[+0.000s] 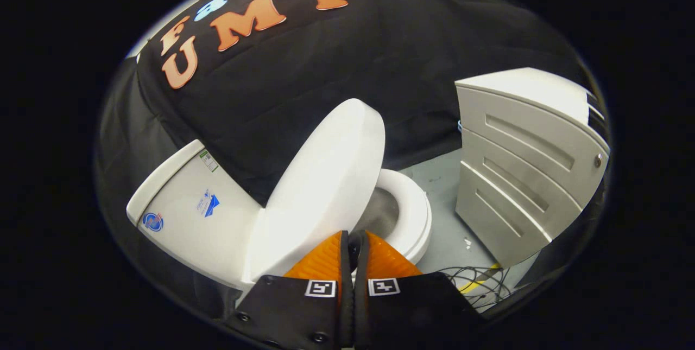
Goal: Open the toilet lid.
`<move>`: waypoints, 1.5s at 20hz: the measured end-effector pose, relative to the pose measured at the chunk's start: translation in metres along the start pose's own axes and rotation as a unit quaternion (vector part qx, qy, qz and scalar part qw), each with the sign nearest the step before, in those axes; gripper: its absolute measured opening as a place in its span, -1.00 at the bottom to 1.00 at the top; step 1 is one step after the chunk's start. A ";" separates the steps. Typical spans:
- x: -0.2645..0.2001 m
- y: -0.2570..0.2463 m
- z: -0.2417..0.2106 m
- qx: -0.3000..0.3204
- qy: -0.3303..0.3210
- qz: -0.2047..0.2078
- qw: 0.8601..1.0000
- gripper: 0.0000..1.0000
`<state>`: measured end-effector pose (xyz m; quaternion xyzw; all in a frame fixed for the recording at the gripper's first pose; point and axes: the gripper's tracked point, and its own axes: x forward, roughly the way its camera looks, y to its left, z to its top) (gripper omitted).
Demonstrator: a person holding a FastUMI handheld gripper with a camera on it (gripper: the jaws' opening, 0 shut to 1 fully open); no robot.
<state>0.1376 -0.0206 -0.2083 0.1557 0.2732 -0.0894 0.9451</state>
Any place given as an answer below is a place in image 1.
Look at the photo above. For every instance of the white drawer cabinet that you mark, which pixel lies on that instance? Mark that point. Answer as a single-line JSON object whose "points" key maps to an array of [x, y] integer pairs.
{"points": [[516, 176]]}

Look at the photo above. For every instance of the white toilet lid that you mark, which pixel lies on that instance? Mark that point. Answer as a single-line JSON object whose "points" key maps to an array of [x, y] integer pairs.
{"points": [[326, 176]]}

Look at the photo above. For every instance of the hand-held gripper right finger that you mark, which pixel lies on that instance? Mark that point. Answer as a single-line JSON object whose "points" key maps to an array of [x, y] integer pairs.
{"points": [[412, 306]]}

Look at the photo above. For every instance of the black backdrop cloth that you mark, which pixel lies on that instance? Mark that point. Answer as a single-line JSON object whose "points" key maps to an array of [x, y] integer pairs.
{"points": [[380, 57]]}

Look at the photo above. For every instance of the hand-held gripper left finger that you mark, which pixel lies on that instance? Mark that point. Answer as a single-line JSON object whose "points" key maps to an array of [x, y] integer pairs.
{"points": [[304, 306]]}

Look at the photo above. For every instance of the yellow floor tape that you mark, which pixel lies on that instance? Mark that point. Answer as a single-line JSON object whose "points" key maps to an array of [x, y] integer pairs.
{"points": [[478, 282]]}

